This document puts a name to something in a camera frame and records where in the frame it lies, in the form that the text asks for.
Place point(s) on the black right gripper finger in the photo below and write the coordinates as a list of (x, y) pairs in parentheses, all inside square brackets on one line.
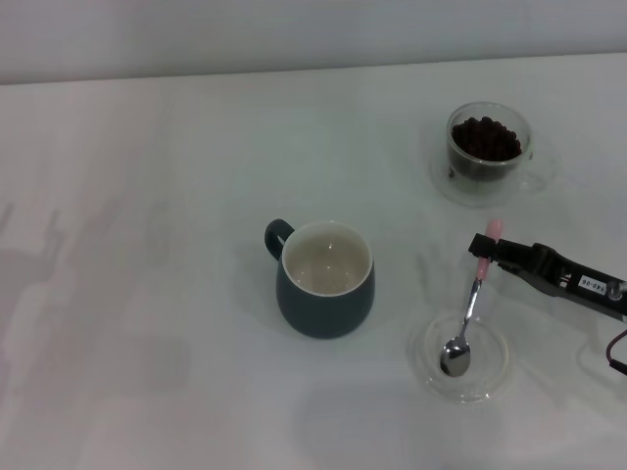
[(524, 262)]

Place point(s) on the coffee bean pile in glass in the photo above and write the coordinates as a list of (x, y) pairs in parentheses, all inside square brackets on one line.
[(486, 139)]

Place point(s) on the clear glass saucer dish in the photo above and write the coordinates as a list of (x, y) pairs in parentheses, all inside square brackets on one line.
[(490, 372)]

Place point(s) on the dark teal ceramic mug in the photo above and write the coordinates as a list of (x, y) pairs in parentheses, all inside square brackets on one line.
[(323, 313)]

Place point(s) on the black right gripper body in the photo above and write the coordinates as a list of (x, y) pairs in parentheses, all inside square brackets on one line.
[(588, 289)]

